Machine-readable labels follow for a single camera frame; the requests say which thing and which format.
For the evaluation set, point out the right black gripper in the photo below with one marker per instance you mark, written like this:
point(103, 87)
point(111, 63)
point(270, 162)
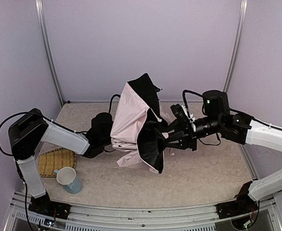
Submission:
point(187, 134)

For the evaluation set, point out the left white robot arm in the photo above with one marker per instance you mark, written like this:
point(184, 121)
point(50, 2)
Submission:
point(33, 129)

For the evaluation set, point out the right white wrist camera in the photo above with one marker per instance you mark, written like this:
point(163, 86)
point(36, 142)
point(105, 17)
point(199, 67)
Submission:
point(182, 115)

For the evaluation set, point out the light blue plastic pitcher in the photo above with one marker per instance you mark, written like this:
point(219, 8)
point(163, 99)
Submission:
point(68, 179)

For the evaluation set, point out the pink and black folding umbrella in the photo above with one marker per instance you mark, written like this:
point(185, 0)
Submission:
point(139, 130)

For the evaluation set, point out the left aluminium frame post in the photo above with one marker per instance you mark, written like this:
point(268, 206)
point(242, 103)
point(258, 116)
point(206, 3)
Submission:
point(47, 49)

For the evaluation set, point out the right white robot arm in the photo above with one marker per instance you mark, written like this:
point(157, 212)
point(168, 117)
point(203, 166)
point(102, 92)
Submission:
point(226, 123)

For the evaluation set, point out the woven bamboo tray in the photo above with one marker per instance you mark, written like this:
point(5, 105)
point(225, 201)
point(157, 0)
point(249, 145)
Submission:
point(55, 160)

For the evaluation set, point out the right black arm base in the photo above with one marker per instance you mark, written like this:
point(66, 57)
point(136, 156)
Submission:
point(241, 205)

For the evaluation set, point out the aluminium front rail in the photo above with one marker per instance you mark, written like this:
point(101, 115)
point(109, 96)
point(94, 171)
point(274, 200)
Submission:
point(103, 218)

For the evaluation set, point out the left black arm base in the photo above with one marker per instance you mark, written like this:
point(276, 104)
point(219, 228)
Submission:
point(44, 206)

